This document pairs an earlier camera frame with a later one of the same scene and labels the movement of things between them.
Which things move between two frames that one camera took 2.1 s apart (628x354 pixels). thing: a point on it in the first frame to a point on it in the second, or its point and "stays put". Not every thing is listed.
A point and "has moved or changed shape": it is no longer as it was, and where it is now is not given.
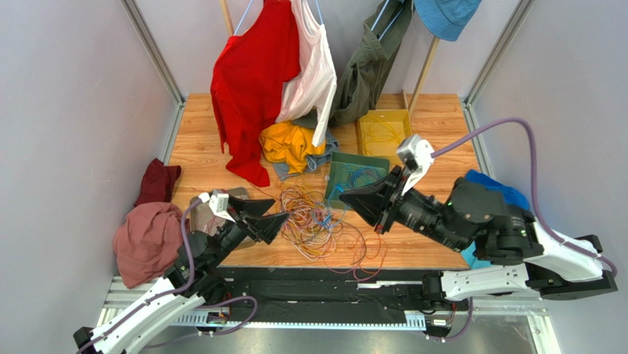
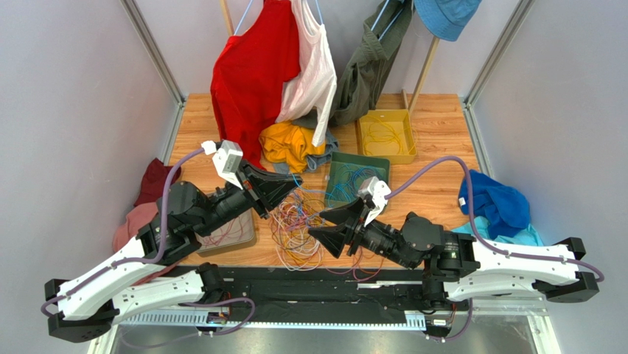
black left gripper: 262,227 to 266,189
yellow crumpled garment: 290,145 stays put
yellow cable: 378,130 has moved or changed shape
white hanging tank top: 311,93 stays put
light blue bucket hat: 445,20 stays put
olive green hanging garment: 369,63 stays put
